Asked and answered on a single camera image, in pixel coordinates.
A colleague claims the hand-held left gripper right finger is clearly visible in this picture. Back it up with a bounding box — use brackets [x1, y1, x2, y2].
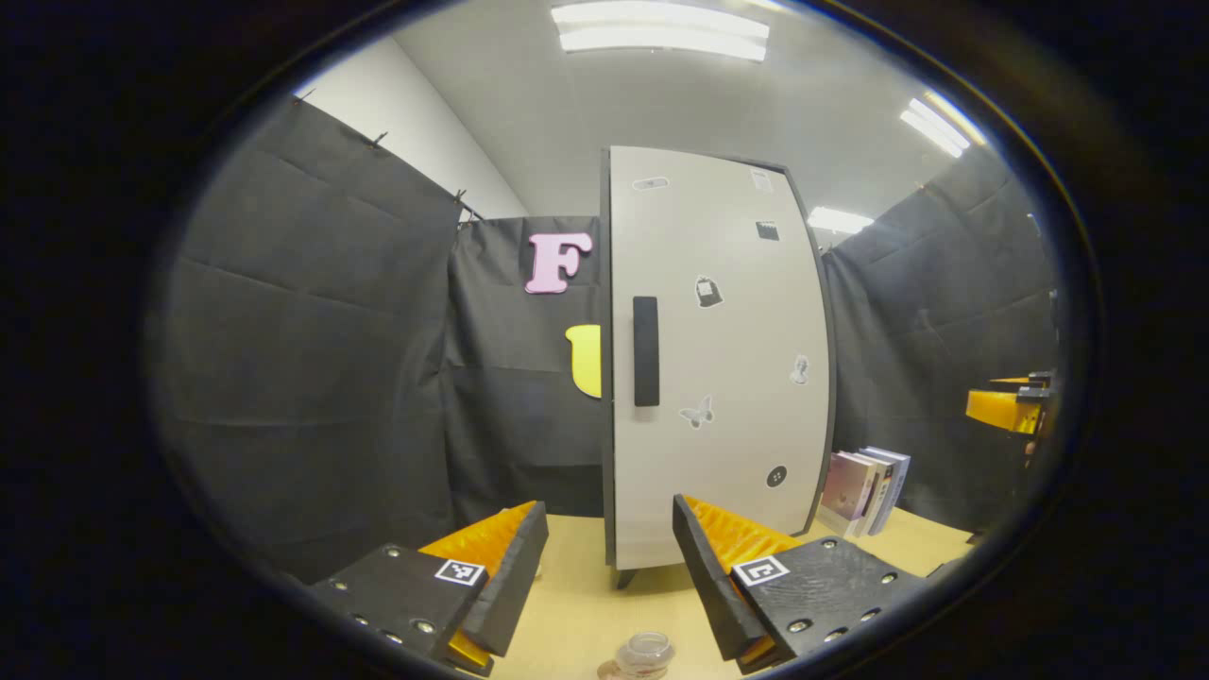
[673, 493, 931, 673]

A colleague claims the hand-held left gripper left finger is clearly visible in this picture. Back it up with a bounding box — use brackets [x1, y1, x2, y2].
[312, 499, 549, 676]

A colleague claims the clear bottle with cherry label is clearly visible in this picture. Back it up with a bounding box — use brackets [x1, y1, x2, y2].
[614, 631, 676, 680]

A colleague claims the white cabinet door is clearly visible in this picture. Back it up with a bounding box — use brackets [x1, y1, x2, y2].
[609, 146, 832, 570]

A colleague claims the dark grey cabinet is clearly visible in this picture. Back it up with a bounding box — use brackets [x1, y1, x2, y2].
[600, 144, 840, 591]

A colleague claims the black cabinet door handle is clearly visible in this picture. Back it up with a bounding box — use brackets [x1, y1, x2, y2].
[633, 296, 660, 408]

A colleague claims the white book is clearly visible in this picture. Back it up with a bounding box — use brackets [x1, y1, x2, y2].
[845, 453, 896, 537]

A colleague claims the pink book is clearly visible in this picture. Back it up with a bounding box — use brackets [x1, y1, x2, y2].
[820, 451, 879, 535]

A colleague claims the ceiling light panel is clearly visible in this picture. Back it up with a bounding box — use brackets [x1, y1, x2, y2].
[899, 90, 988, 160]
[808, 206, 875, 235]

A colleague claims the black backdrop cloth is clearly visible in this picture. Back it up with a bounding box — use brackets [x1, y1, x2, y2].
[151, 94, 1064, 582]

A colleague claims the large double ceiling light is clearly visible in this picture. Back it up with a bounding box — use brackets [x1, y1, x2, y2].
[551, 0, 771, 62]

